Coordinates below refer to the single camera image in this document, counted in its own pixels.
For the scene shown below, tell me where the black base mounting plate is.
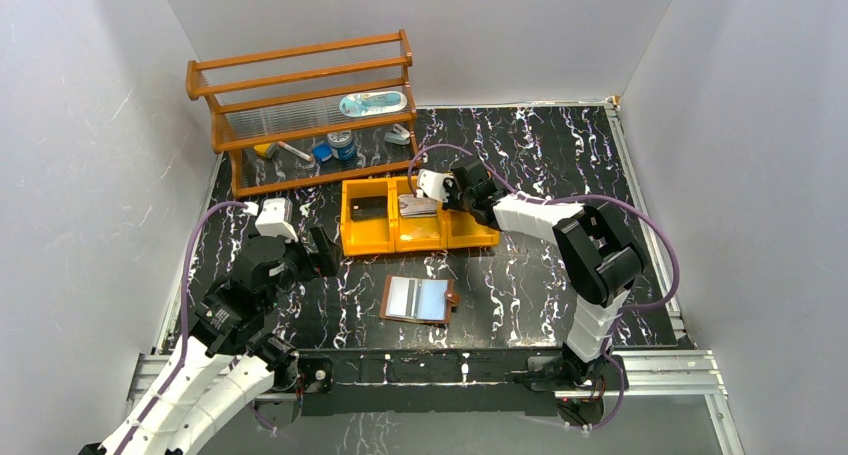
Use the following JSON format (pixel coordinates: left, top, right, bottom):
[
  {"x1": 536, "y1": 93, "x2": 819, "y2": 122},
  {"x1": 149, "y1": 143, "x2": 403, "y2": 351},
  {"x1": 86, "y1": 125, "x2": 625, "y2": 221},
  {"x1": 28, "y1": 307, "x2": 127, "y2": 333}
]
[{"x1": 295, "y1": 347, "x2": 621, "y2": 421}]

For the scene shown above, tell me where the small blue box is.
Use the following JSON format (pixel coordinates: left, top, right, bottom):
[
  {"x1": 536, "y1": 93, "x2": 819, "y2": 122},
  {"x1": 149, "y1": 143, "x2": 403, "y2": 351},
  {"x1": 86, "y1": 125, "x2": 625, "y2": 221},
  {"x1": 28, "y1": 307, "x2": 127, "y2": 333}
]
[{"x1": 311, "y1": 142, "x2": 334, "y2": 163}]

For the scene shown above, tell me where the yellow sponge block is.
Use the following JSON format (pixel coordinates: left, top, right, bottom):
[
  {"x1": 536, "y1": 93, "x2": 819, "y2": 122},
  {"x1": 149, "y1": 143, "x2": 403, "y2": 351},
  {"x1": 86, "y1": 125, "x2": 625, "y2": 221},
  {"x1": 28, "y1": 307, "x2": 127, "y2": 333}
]
[{"x1": 253, "y1": 143, "x2": 280, "y2": 159}]

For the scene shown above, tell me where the oval blue packaged item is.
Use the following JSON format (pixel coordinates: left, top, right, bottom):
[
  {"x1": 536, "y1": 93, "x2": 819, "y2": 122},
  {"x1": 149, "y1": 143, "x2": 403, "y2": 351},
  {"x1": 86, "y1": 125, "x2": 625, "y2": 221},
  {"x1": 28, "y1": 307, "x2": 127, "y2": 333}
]
[{"x1": 338, "y1": 90, "x2": 408, "y2": 118}]

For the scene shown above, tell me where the white marker pen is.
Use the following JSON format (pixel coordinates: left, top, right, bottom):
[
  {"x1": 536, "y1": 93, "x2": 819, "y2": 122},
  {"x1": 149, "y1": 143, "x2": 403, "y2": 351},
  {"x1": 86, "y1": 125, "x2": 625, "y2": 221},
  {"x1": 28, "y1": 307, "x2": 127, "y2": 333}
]
[{"x1": 277, "y1": 141, "x2": 314, "y2": 163}]

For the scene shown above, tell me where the blue lidded jar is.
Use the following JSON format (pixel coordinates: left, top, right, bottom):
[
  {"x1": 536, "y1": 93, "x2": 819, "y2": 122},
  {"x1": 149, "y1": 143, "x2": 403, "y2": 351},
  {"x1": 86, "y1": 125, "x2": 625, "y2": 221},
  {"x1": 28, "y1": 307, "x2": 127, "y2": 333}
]
[{"x1": 326, "y1": 130, "x2": 357, "y2": 161}]

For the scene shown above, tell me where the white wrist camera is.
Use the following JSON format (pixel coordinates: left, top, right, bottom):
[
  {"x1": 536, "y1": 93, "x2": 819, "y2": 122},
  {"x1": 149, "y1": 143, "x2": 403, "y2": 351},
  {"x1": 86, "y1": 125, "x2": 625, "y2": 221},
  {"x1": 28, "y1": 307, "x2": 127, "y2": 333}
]
[
  {"x1": 415, "y1": 170, "x2": 457, "y2": 203},
  {"x1": 245, "y1": 197, "x2": 299, "y2": 242}
]

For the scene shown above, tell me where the black card in bin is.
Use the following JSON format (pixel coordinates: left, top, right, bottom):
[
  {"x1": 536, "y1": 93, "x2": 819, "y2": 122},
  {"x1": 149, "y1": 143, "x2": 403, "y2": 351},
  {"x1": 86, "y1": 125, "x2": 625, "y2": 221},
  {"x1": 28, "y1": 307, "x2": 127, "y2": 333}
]
[{"x1": 349, "y1": 196, "x2": 388, "y2": 222}]

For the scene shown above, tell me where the brown leather card holder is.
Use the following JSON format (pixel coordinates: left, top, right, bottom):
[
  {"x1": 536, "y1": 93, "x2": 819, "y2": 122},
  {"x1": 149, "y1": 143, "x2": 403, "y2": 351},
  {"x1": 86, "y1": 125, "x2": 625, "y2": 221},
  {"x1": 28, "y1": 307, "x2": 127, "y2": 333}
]
[{"x1": 380, "y1": 276, "x2": 461, "y2": 325}]

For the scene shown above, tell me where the wooden shelf rack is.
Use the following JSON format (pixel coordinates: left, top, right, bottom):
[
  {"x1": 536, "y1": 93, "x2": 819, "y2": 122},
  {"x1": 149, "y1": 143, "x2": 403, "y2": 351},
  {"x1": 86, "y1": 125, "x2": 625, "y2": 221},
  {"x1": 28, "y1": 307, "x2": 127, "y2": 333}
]
[{"x1": 185, "y1": 29, "x2": 419, "y2": 198}]

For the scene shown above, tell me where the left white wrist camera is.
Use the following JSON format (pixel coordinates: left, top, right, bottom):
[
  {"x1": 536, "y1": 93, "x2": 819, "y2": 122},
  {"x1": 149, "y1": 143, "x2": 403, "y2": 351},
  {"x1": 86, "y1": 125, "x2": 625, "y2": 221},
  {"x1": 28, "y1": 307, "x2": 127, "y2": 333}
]
[{"x1": 245, "y1": 197, "x2": 299, "y2": 242}]

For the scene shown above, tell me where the silver card in bin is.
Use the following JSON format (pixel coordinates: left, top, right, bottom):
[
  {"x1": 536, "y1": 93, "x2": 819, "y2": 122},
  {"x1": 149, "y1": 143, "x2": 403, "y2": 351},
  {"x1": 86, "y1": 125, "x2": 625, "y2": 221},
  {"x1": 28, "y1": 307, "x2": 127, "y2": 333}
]
[{"x1": 397, "y1": 194, "x2": 439, "y2": 219}]

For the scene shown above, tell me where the yellow three-compartment bin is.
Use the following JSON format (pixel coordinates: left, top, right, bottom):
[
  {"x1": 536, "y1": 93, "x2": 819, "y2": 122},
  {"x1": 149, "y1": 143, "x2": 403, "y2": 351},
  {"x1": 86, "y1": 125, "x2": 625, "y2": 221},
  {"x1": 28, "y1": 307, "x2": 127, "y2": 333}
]
[{"x1": 340, "y1": 177, "x2": 500, "y2": 256}]

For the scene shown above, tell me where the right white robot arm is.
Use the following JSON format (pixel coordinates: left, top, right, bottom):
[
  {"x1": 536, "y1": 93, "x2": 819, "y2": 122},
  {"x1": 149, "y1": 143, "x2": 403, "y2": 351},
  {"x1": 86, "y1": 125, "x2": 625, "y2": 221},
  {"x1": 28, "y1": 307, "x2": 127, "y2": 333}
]
[{"x1": 418, "y1": 159, "x2": 648, "y2": 386}]

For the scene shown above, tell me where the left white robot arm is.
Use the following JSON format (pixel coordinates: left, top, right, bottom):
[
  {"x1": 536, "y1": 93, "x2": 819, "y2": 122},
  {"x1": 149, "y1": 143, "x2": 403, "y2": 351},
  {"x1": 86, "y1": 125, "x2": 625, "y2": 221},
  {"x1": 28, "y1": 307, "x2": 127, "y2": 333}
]
[{"x1": 81, "y1": 226, "x2": 341, "y2": 454}]

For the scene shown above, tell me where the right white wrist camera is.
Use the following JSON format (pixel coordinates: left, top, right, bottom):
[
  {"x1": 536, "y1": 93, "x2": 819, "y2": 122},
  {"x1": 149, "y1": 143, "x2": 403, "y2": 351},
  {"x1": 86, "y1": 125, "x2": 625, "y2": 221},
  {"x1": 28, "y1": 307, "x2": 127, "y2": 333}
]
[{"x1": 415, "y1": 170, "x2": 457, "y2": 203}]

